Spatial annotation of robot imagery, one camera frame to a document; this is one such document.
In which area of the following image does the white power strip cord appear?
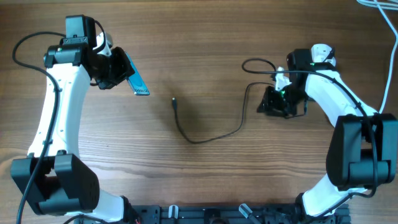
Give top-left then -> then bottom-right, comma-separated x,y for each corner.
377,0 -> 398,114

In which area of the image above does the white cables top corner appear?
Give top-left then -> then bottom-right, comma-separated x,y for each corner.
356,0 -> 398,11

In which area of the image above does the black USB charging cable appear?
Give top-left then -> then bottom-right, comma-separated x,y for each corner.
172,47 -> 335,144

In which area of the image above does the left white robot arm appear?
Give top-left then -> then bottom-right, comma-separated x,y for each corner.
11,15 -> 143,223

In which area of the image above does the white power strip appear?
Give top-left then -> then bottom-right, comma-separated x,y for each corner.
310,44 -> 336,67

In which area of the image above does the blue Galaxy smartphone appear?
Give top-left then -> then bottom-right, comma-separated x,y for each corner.
125,52 -> 150,96

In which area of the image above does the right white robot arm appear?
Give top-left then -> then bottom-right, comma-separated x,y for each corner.
257,49 -> 397,223

